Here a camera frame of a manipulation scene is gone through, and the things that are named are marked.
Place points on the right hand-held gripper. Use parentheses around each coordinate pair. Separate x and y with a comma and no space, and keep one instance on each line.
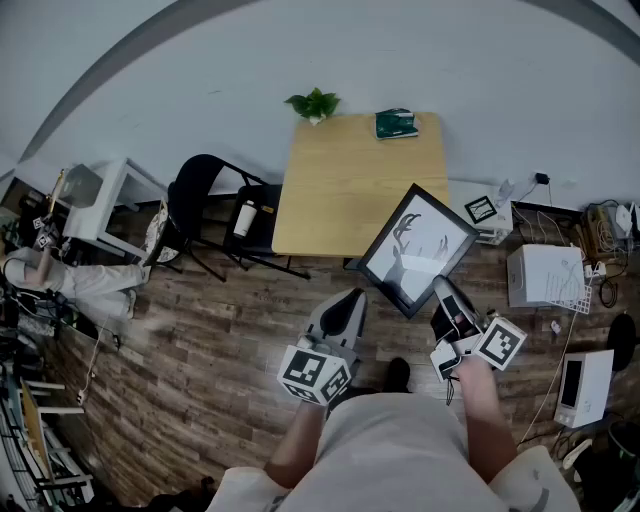
(500,345)

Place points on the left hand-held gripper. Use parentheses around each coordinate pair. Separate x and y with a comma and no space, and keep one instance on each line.
(310,372)

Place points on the framed deer antler picture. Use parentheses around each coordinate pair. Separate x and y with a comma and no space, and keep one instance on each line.
(415,240)

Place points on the person's left forearm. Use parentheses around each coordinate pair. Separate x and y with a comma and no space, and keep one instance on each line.
(295,445)

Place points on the person's right forearm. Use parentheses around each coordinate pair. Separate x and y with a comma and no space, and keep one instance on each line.
(482,415)

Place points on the round light wooden table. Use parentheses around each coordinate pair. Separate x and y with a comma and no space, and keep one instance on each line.
(340,190)

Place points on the person's black shoe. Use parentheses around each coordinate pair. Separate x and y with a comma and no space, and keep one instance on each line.
(398,375)

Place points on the large white box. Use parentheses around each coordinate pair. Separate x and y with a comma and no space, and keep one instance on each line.
(535,272)

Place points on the white storage box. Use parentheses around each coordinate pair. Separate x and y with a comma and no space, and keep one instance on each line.
(502,227)

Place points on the small square framed picture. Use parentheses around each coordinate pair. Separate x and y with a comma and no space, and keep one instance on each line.
(480,210)

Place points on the small white adapter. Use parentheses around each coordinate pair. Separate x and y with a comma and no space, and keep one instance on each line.
(555,327)

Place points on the clear plastic bottle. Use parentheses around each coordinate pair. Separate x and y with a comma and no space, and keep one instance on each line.
(505,191)

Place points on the white bottle with black cap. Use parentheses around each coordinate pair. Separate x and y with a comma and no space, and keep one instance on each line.
(245,220)

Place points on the person's light shirt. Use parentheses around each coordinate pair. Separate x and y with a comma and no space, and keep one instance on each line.
(395,450)

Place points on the white power strip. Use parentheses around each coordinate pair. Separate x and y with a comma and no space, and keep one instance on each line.
(595,270)

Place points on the white appliance with dark window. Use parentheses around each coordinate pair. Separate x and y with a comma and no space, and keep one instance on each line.
(590,390)

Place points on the black power adapter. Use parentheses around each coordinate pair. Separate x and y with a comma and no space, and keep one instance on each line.
(541,178)

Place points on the black round object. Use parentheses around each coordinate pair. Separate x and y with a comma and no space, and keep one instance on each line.
(622,340)

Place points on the black folding chair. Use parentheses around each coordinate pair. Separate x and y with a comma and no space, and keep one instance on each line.
(192,190)

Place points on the green tissue packet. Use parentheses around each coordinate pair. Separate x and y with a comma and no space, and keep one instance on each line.
(395,125)

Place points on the patterned fabric bag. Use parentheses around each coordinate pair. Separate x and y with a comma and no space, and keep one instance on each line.
(159,235)

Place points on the green potted plant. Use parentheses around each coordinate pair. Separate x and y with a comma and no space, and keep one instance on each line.
(315,104)

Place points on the black waste bin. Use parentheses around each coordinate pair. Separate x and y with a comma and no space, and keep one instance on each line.
(625,450)

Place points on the white cabinet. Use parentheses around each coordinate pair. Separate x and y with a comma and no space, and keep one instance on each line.
(112,195)

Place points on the light wooden stool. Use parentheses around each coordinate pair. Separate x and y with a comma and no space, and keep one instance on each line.
(35,425)

